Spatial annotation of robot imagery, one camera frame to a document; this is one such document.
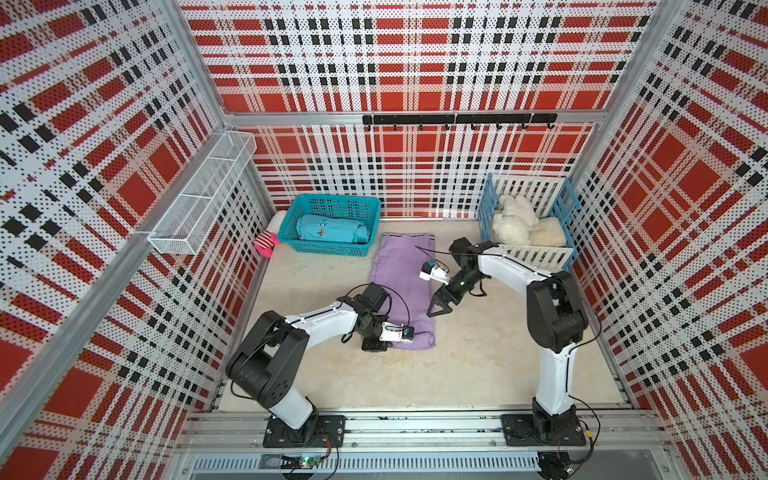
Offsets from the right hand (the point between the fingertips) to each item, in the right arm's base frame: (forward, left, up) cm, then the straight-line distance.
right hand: (441, 305), depth 88 cm
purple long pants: (+18, +14, -6) cm, 23 cm away
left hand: (-7, +16, -7) cm, 19 cm away
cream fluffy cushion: (+30, -42, -1) cm, 52 cm away
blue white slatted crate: (+45, -47, +2) cm, 65 cm away
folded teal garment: (+31, +37, +1) cm, 49 cm away
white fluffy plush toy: (+26, -25, +7) cm, 37 cm away
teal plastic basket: (+45, +27, -2) cm, 53 cm away
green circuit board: (-38, +36, -6) cm, 53 cm away
